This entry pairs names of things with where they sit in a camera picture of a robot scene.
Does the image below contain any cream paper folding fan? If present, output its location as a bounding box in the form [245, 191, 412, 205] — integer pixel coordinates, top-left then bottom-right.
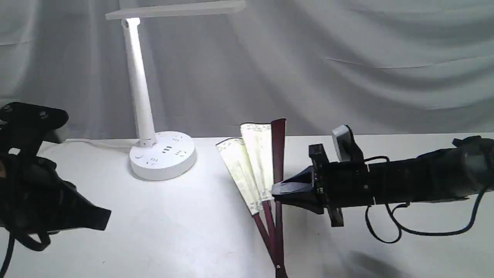
[216, 118, 288, 278]

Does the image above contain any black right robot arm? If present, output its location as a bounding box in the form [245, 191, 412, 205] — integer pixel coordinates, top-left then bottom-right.
[271, 136, 493, 227]

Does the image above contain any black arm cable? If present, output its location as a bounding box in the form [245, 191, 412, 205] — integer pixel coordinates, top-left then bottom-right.
[0, 228, 51, 278]
[364, 154, 494, 244]

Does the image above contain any grey backdrop curtain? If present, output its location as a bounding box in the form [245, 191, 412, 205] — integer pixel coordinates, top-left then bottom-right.
[0, 0, 494, 139]

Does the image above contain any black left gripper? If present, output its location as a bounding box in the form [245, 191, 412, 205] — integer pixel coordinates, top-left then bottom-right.
[1, 102, 112, 234]

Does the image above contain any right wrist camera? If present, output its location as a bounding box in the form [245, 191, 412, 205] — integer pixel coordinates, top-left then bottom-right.
[332, 125, 364, 162]

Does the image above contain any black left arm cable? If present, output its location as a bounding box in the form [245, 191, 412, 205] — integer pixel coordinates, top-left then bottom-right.
[0, 228, 51, 278]

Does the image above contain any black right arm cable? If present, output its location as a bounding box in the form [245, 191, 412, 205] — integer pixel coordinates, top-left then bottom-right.
[364, 154, 494, 244]

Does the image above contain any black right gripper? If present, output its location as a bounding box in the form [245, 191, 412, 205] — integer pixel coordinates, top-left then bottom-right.
[271, 144, 374, 227]

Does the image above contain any white desk lamp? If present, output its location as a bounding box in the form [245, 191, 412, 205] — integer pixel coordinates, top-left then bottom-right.
[105, 0, 246, 181]

